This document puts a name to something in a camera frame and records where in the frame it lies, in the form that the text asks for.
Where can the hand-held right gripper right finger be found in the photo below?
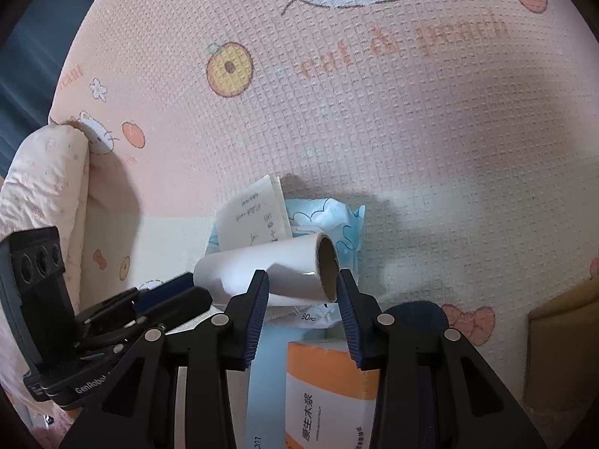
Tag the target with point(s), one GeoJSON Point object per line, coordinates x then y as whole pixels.
{"type": "Point", "coordinates": [350, 322]}

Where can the blue printed plastic packet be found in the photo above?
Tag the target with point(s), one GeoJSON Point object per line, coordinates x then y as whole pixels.
{"type": "Point", "coordinates": [327, 220]}

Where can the brown cardboard box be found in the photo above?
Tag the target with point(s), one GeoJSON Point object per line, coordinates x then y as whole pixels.
{"type": "Point", "coordinates": [561, 336]}

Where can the pink cartoon printed mat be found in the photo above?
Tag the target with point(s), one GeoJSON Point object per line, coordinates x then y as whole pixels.
{"type": "Point", "coordinates": [421, 149]}

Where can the pink quilted pillow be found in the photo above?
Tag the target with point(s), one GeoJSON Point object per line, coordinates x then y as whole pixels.
{"type": "Point", "coordinates": [42, 182]}

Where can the orange and white tissue pack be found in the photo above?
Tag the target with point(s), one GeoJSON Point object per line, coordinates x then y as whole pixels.
{"type": "Point", "coordinates": [327, 393]}

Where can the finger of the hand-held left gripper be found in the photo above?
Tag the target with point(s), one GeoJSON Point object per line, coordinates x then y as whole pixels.
{"type": "Point", "coordinates": [187, 306]}
{"type": "Point", "coordinates": [159, 292]}

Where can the white tissue packet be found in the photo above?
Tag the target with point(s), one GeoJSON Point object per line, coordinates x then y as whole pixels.
{"type": "Point", "coordinates": [252, 215]}

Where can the light blue flat case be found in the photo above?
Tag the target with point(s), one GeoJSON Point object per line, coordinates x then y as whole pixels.
{"type": "Point", "coordinates": [266, 393]}

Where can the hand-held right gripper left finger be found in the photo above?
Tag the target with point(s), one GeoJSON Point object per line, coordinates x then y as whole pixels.
{"type": "Point", "coordinates": [256, 322]}

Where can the white paper roll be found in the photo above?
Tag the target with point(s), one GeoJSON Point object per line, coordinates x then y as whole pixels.
{"type": "Point", "coordinates": [281, 262]}

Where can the navy oval slipper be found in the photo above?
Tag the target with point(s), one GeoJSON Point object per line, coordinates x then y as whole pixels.
{"type": "Point", "coordinates": [416, 313]}

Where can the dark blue curtain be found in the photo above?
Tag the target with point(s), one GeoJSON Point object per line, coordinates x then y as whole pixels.
{"type": "Point", "coordinates": [32, 56]}

